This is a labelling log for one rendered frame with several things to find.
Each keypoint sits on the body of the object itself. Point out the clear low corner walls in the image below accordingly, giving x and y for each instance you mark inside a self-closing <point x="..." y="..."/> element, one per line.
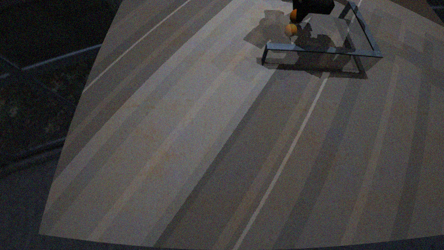
<point x="357" y="40"/>

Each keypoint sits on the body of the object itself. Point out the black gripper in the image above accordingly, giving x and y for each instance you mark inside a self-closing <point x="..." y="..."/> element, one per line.
<point x="304" y="7"/>

